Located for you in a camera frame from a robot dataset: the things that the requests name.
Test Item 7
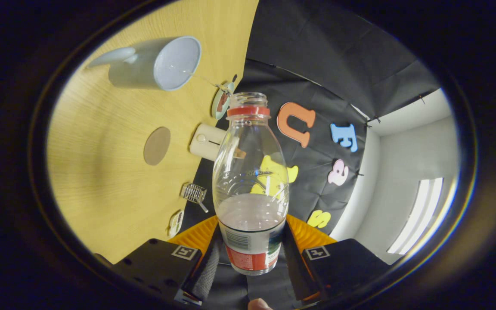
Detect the white cup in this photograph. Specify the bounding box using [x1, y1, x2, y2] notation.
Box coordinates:
[88, 36, 202, 91]

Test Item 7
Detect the round brown coaster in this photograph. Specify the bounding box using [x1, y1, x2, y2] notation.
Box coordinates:
[143, 127, 171, 166]

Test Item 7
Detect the pale green plate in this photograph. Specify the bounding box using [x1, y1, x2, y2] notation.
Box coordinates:
[211, 82, 235, 120]

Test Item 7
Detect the white sectioned seed tray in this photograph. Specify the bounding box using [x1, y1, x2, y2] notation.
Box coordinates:
[168, 210, 185, 237]

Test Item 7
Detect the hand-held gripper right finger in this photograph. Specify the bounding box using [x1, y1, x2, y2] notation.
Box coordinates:
[282, 214, 391, 302]

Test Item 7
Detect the wooden table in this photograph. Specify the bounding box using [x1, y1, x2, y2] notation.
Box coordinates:
[46, 0, 260, 264]

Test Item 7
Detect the white toaster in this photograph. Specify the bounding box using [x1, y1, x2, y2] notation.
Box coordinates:
[189, 124, 228, 161]

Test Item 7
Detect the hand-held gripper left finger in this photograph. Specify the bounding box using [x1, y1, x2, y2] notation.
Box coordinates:
[110, 215, 224, 306]

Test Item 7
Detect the metal wire basket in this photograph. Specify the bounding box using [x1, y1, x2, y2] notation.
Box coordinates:
[181, 183, 208, 204]

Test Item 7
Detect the long ceiling light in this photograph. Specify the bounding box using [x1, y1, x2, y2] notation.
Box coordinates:
[387, 178, 444, 254]

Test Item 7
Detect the clear plastic juice bottle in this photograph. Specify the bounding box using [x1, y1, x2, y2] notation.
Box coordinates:
[212, 92, 290, 276]

